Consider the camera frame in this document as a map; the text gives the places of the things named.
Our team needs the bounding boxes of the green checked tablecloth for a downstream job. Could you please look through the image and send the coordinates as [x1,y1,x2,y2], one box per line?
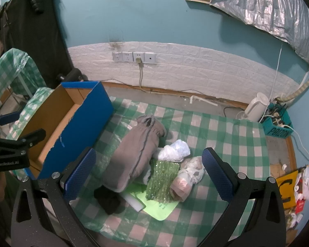
[5,87,271,247]

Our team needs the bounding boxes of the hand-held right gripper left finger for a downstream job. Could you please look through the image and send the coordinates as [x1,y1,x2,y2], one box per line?
[10,147,101,247]

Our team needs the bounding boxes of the black hanging jacket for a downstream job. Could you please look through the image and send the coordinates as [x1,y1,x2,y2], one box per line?
[0,0,76,89]

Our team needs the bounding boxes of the green checked cloth on chair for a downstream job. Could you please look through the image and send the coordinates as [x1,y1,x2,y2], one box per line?
[0,48,47,114]

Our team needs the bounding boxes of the yellow sign board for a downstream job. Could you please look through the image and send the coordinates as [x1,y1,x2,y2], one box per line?
[275,169,300,209]

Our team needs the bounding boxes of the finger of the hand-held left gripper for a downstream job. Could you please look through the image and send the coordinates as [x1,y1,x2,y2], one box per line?
[0,111,21,137]
[13,129,47,148]

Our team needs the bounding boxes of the grey plug cable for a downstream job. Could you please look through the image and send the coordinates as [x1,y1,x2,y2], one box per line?
[135,58,176,93]

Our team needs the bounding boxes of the teal cardboard box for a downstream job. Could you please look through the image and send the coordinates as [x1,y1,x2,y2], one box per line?
[261,102,294,137]

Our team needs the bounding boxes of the green bubble wrap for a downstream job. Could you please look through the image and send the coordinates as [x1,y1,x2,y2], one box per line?
[145,159,181,204]

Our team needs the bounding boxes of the grey pants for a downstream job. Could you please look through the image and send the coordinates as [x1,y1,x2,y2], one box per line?
[102,114,168,193]

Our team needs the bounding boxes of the blue cardboard box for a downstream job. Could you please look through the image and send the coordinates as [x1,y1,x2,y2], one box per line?
[14,80,115,180]

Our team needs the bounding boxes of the white trash bag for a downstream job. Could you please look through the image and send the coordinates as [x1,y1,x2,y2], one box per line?
[294,165,309,202]

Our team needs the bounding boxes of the clear plastic bag with cloth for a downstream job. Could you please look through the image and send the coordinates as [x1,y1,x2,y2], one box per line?
[169,156,205,202]

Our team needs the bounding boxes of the silver foil sheet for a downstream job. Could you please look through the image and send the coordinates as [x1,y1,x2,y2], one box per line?
[209,0,309,66]

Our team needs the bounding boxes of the black device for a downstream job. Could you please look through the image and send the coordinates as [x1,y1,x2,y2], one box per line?
[55,68,88,83]

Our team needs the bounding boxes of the light green cloth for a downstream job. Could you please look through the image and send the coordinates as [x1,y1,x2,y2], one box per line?
[124,183,181,221]

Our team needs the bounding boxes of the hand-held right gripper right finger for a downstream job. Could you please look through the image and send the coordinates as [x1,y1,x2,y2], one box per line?
[196,147,286,247]

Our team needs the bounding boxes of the black cloth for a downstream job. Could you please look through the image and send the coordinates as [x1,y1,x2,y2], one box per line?
[93,185,126,215]

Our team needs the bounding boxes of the white foam block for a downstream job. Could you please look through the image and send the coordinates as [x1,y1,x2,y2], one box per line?
[124,192,146,212]

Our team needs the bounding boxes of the thin white cable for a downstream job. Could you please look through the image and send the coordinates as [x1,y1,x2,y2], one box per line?
[259,41,284,123]

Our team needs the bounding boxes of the white plastic strip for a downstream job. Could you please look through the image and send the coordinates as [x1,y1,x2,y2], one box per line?
[190,95,218,106]

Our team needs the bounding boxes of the white electric kettle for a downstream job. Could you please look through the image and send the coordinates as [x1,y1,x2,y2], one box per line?
[235,92,270,123]

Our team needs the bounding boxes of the white power strip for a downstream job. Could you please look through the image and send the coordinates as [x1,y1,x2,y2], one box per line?
[266,116,286,127]

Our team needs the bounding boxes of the white plastic bag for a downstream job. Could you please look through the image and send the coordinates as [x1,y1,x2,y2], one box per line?
[157,139,191,163]

